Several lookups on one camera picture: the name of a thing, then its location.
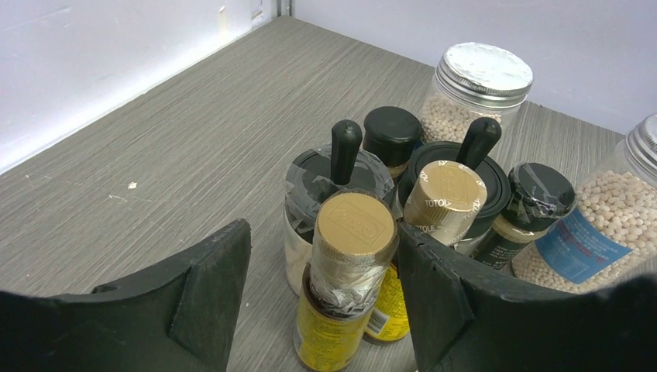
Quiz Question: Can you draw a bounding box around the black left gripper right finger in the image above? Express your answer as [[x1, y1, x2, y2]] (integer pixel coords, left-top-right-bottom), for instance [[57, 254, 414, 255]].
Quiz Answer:
[[397, 222, 656, 371]]

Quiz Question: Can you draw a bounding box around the small taped black cap bottle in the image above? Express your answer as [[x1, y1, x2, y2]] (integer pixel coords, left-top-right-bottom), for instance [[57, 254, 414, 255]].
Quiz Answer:
[[470, 163, 576, 270]]

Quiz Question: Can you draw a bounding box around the taped black lid spice jar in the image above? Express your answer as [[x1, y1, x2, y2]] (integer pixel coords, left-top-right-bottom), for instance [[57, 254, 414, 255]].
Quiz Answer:
[[284, 119, 394, 295]]

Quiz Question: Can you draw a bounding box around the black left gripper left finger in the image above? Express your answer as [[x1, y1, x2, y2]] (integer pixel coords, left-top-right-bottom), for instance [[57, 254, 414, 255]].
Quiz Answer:
[[1, 219, 251, 371]]

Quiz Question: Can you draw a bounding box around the silver lid peppercorn jar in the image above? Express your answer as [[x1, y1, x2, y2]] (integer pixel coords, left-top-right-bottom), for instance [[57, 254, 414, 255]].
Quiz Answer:
[[417, 42, 534, 143]]

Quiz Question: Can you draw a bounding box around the yellow label bottle taped cap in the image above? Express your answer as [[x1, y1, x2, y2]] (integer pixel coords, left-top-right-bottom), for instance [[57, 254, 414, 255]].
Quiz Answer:
[[293, 190, 398, 371]]

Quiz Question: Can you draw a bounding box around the black lid handled spice jar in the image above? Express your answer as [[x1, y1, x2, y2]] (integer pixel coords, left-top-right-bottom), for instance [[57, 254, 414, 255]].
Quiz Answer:
[[398, 118, 511, 255]]

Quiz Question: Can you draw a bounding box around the silver lid blue label jar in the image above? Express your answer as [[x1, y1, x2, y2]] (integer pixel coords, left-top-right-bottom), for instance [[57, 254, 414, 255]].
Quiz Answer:
[[511, 115, 656, 294]]

